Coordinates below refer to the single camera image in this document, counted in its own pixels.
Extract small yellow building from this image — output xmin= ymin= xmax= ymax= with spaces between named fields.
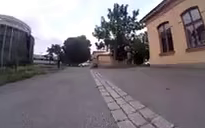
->
xmin=91 ymin=49 xmax=116 ymax=66

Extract white car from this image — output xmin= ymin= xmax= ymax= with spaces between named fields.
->
xmin=78 ymin=61 xmax=91 ymax=68

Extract dark round trees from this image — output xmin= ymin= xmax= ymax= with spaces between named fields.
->
xmin=46 ymin=34 xmax=93 ymax=67

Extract tall green tree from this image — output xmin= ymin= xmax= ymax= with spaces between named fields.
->
xmin=92 ymin=3 xmax=150 ymax=65

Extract cobblestone strip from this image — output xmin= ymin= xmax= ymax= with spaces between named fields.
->
xmin=89 ymin=68 xmax=176 ymax=128

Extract grey asphalt road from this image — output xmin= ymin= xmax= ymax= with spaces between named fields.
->
xmin=0 ymin=64 xmax=205 ymax=128

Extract low white building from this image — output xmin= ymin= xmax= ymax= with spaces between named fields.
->
xmin=33 ymin=54 xmax=58 ymax=65

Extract yellow building with arched windows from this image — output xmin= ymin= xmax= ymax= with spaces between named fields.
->
xmin=139 ymin=0 xmax=205 ymax=66

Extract grass strip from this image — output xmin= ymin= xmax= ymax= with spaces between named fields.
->
xmin=0 ymin=64 xmax=58 ymax=88

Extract round glass building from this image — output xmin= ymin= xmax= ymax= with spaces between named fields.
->
xmin=0 ymin=14 xmax=36 ymax=72

